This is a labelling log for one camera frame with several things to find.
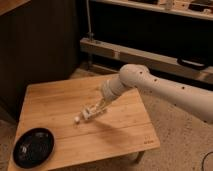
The small white bottle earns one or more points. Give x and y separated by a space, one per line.
77 119

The black ceramic bowl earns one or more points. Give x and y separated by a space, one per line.
33 148

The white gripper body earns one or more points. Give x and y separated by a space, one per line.
99 107

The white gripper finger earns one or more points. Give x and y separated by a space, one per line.
87 110
89 115

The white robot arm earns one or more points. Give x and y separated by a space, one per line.
196 101

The wooden table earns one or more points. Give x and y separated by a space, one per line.
125 128

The wooden wall shelf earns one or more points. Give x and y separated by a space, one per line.
175 7

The metal pole stand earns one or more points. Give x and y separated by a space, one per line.
90 31

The long grey case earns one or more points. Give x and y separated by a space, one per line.
151 60

